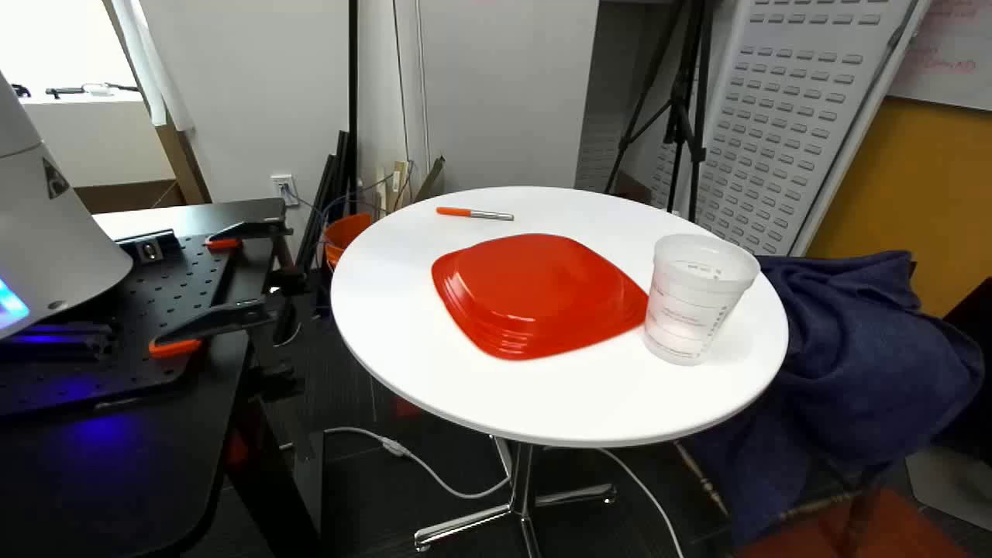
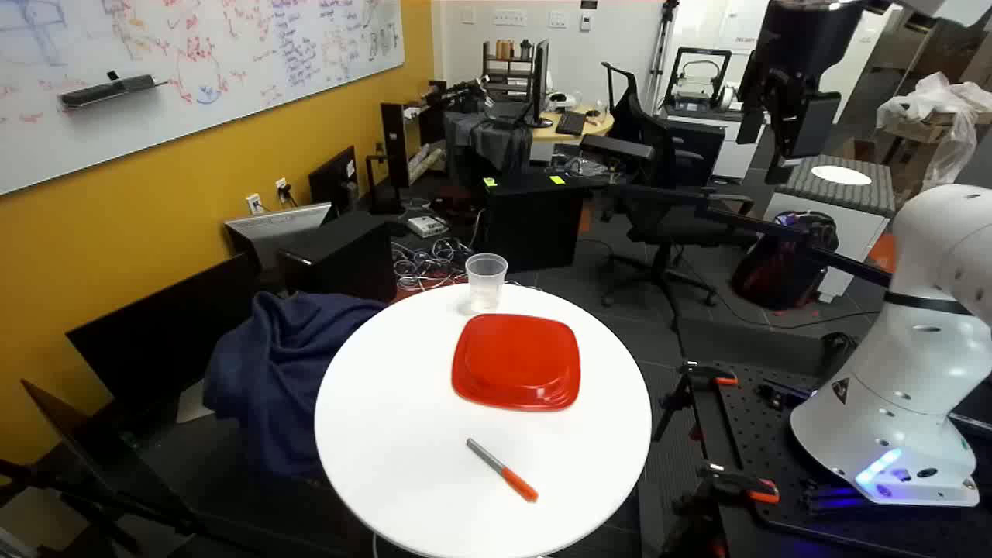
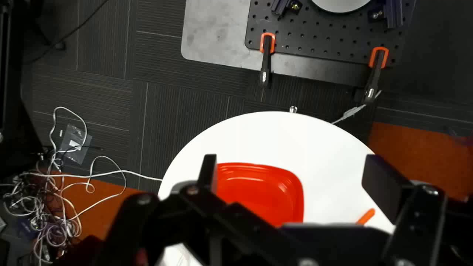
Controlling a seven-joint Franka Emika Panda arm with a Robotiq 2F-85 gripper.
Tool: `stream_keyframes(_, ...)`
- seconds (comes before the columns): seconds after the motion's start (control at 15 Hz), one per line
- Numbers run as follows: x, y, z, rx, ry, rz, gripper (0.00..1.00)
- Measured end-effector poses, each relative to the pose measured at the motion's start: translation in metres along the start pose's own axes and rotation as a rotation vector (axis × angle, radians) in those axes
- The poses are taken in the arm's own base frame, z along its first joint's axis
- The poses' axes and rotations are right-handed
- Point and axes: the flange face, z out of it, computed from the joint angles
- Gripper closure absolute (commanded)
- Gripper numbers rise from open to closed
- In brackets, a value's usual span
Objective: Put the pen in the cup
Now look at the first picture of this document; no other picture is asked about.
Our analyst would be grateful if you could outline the dark blue cloth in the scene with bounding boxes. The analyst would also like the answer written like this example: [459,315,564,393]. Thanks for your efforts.
[686,248,988,548]

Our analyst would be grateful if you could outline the white wall outlet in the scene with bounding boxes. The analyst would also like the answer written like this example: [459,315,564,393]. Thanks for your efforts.
[269,171,303,211]

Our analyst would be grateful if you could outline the white perforated panel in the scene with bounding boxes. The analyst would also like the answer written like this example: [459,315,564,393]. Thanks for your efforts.
[689,0,932,262]

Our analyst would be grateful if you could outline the black clamp orange handle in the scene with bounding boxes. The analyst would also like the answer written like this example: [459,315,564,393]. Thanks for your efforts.
[201,216,290,258]
[145,293,303,362]

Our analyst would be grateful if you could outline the black tripod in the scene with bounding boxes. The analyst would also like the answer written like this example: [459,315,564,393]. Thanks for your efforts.
[603,0,717,220]

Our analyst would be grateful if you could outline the metal table pedestal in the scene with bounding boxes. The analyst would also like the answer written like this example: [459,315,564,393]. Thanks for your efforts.
[411,442,616,558]

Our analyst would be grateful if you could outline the bundle of wooden sticks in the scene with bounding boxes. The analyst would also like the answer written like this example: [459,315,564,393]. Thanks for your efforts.
[374,152,451,214]

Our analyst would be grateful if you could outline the white cable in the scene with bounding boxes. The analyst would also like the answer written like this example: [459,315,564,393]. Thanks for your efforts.
[324,426,519,506]

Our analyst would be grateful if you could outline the orange grey pen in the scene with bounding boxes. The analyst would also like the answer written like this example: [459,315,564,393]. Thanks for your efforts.
[435,206,519,225]

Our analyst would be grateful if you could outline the clear plastic measuring cup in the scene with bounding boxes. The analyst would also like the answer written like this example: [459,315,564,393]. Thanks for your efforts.
[641,232,763,368]

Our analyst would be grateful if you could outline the orange bucket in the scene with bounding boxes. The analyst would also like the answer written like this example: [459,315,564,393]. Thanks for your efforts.
[324,211,378,274]

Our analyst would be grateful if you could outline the red square plate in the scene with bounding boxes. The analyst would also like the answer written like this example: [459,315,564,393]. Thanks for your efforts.
[428,232,652,362]

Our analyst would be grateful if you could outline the black perforated breadboard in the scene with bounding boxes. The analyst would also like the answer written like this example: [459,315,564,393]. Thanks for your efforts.
[0,230,276,423]

